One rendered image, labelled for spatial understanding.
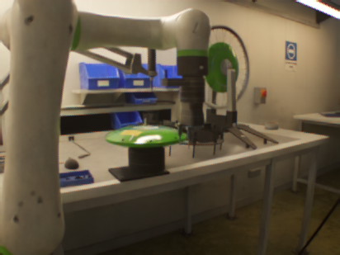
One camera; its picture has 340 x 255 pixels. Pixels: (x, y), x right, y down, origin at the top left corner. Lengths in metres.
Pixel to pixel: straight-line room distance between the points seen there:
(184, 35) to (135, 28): 0.14
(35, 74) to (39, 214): 0.24
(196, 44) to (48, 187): 0.52
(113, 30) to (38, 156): 0.40
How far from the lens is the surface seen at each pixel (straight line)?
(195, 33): 0.78
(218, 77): 1.69
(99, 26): 0.74
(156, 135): 0.97
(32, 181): 0.52
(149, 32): 0.84
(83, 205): 1.05
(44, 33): 0.51
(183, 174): 1.14
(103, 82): 1.72
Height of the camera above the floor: 1.26
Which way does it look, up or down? 9 degrees down
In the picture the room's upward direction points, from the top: straight up
